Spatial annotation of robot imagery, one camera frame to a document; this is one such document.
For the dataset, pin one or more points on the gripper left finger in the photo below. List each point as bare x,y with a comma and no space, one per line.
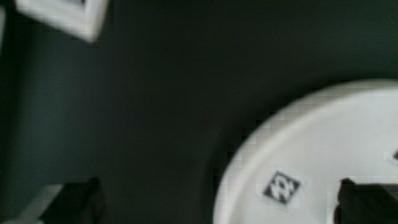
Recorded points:
68,204

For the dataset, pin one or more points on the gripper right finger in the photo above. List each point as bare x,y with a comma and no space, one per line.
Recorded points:
367,203

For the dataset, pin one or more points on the white round table top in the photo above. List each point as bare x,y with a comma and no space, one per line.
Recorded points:
324,141

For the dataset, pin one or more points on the white cross-shaped table base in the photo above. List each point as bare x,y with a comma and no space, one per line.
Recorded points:
72,15

